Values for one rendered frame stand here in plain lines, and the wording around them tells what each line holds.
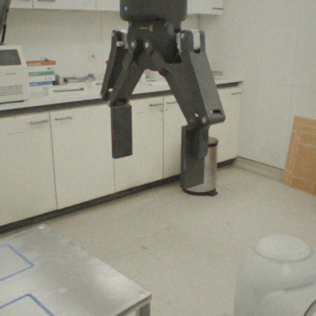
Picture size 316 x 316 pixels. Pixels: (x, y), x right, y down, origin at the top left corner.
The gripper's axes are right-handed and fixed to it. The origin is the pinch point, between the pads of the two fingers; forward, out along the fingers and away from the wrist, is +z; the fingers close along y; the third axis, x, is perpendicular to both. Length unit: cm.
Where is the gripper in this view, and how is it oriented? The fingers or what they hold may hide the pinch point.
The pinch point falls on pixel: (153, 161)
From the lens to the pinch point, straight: 49.4
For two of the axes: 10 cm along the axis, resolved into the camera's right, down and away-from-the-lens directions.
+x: -7.8, 1.8, -6.0
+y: -6.3, -2.3, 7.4
